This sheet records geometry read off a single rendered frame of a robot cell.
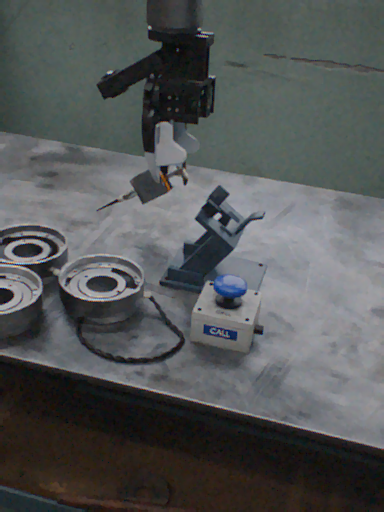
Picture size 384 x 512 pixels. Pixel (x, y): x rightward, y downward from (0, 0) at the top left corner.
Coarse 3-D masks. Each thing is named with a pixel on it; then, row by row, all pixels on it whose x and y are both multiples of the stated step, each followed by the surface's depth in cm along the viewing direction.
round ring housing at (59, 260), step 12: (12, 228) 90; (24, 228) 91; (36, 228) 91; (48, 228) 91; (0, 240) 89; (24, 240) 89; (36, 240) 89; (60, 240) 90; (12, 252) 87; (24, 252) 89; (36, 252) 90; (48, 252) 87; (60, 252) 85; (12, 264) 82; (24, 264) 82; (36, 264) 83; (48, 264) 84; (60, 264) 86; (48, 276) 85
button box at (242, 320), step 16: (208, 288) 80; (208, 304) 77; (224, 304) 76; (240, 304) 77; (256, 304) 78; (192, 320) 76; (208, 320) 75; (224, 320) 75; (240, 320) 75; (256, 320) 79; (192, 336) 77; (208, 336) 77; (224, 336) 76; (240, 336) 75; (240, 352) 76
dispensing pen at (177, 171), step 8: (160, 168) 99; (176, 168) 97; (184, 168) 97; (136, 176) 100; (168, 176) 98; (176, 176) 97; (184, 176) 97; (168, 184) 99; (128, 192) 101; (120, 200) 102
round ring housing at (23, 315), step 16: (0, 272) 82; (16, 272) 82; (32, 272) 81; (0, 288) 80; (16, 288) 80; (32, 288) 80; (0, 304) 81; (16, 304) 77; (32, 304) 76; (0, 320) 74; (16, 320) 75; (32, 320) 77; (0, 336) 75
